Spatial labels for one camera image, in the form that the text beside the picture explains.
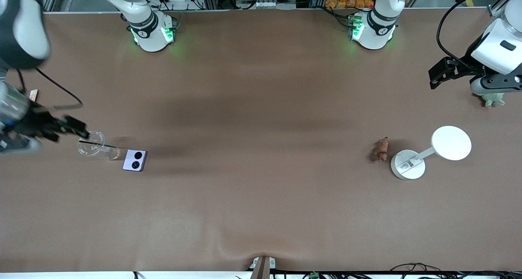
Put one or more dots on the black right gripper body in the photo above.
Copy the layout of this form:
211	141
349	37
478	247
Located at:
33	122

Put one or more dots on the white folding phone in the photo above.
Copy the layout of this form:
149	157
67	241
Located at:
134	160

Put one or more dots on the brown lion figurine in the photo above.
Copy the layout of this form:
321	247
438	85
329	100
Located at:
382	150

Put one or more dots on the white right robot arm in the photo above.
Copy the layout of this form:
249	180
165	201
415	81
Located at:
149	36

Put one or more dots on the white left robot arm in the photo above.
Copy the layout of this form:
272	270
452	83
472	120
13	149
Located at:
377	34

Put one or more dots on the black drinking straw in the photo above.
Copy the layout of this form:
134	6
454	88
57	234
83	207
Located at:
98	142

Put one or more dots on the clear plastic cup with lid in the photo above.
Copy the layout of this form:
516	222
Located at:
96	148

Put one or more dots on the green plush toy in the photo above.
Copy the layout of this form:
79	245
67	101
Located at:
494	100

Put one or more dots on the white round desk lamp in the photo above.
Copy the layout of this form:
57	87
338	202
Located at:
450	143

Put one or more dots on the white power strip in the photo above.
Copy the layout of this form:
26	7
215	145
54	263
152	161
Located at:
267	4

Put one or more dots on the metal table clamp bracket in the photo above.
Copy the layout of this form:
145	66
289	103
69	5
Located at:
262	266

